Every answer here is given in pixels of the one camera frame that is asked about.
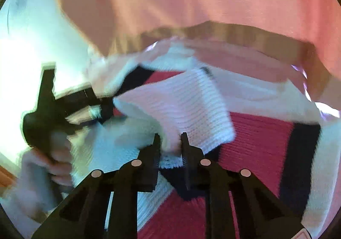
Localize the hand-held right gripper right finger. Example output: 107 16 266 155
180 132 307 239

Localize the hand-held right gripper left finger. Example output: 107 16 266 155
32 134 162 239

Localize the person's left hand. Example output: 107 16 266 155
32 132 75 187

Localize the light pink garment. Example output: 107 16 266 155
144 38 309 85

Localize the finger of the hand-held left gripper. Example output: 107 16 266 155
54 82 116 125

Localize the striped knitted sweater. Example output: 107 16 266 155
68 42 337 239

